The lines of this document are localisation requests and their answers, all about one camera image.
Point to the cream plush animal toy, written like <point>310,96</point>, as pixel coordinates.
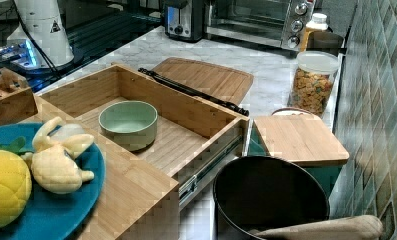
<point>52,163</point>

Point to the yellow plush corn toy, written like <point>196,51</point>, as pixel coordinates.
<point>15,186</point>

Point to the black frying pan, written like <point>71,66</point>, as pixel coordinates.
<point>266,198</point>

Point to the white plate behind box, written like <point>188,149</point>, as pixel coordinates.
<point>290,111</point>

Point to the clear cereal jar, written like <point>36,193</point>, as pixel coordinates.
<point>313,81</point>

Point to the light green ceramic bowl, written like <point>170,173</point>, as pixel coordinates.
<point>131,124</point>

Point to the teal box with bamboo lid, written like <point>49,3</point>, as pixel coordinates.
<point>304,140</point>

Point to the teal blue plate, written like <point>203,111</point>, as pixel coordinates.
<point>49,216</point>

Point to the bamboo cutting board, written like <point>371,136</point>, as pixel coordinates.
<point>222,82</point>

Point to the wooden organizer box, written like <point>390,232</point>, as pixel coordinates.
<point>17,100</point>

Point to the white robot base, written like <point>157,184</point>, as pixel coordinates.
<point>40,45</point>

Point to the yellow bottle with white cap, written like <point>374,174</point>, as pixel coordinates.
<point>318,22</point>

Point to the silver toaster oven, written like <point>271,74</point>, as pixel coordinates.
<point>277,23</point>

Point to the bamboo drawer cabinet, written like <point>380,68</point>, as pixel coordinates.
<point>137,201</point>

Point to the bamboo wooden drawer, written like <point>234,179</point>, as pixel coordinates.
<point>192,136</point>

